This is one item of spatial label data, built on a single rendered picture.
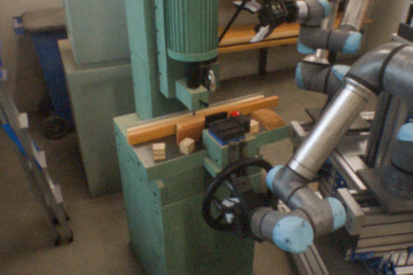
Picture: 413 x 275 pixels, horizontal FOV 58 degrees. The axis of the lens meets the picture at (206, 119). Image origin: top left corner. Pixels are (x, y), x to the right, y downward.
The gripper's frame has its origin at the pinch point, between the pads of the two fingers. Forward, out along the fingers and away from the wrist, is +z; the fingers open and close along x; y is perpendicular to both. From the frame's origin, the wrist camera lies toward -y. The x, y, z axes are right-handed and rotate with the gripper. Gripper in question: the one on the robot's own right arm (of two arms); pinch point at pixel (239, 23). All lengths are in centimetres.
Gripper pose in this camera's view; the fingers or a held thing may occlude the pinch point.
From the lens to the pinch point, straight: 127.8
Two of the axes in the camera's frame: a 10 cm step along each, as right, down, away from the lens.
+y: 3.2, -3.5, -8.8
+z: -8.8, 2.3, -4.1
